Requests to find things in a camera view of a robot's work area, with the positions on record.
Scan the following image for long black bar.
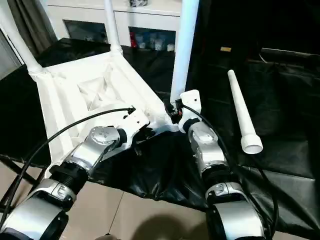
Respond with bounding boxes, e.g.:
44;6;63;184
260;47;320;56

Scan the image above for black mat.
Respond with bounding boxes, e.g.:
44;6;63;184
0;37;320;233

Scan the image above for white cabinet with glass doors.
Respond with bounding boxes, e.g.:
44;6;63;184
46;0;184;53

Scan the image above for grey curtain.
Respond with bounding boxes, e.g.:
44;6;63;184
7;0;59;55

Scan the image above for black folding table frame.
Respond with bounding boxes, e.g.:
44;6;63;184
0;154;49;201

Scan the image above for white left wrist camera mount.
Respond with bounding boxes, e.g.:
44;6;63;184
121;109;151;150

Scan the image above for grey speckled ornament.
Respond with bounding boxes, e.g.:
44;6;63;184
129;0;149;8

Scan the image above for white plastic table top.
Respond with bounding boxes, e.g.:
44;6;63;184
28;50;181;179

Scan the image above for white plastic table leg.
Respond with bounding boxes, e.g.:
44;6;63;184
226;69;264;155
0;0;48;74
169;0;200;106
103;0;124;55

